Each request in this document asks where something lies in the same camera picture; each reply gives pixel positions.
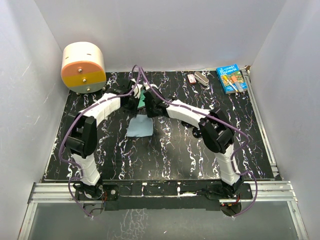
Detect grey glasses case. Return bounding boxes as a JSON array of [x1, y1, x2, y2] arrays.
[[137, 90, 145, 110]]

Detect light blue cleaning cloth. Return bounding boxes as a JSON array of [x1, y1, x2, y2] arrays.
[[126, 114, 154, 138]]

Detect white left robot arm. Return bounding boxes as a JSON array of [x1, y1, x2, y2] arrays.
[[59, 79, 143, 200]]

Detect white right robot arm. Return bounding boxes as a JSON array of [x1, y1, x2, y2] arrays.
[[143, 87, 244, 199]]

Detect black sunglasses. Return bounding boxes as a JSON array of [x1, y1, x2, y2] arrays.
[[181, 121, 202, 139]]

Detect small red white box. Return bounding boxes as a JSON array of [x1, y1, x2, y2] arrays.
[[187, 74, 197, 85]]

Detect round mini drawer cabinet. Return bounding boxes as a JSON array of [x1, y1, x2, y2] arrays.
[[60, 41, 107, 94]]

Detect yellow white marker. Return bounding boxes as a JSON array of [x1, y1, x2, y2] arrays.
[[223, 75, 238, 93]]

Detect blue paperback book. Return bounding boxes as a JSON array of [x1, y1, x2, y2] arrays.
[[216, 64, 248, 94]]

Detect orange grey marker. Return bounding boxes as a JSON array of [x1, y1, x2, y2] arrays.
[[231, 76, 244, 93]]

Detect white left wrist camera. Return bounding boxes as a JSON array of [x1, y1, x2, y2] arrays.
[[130, 78, 144, 99]]

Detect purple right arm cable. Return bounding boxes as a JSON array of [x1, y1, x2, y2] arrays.
[[136, 65, 259, 217]]

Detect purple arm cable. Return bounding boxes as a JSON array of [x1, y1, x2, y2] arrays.
[[58, 65, 141, 218], [136, 65, 259, 217]]

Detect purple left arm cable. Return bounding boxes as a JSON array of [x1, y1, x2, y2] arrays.
[[58, 65, 141, 218]]

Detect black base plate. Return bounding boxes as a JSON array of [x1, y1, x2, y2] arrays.
[[72, 180, 253, 213]]

